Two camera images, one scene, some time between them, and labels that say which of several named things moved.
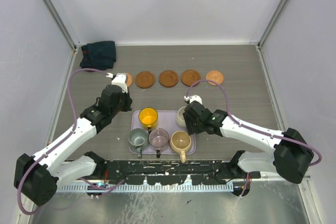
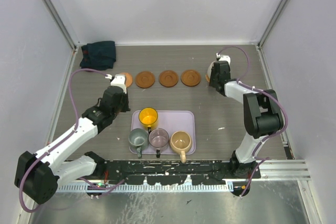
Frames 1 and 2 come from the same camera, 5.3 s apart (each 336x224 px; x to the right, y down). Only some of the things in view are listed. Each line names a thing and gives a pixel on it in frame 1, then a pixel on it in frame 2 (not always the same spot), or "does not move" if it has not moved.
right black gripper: (191, 129) -> (212, 83)
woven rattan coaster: (129, 80) does not move
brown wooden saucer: (189, 76) does not move
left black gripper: (127, 107) does not move
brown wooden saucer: (145, 79) does not move
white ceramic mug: (180, 119) -> (210, 69)
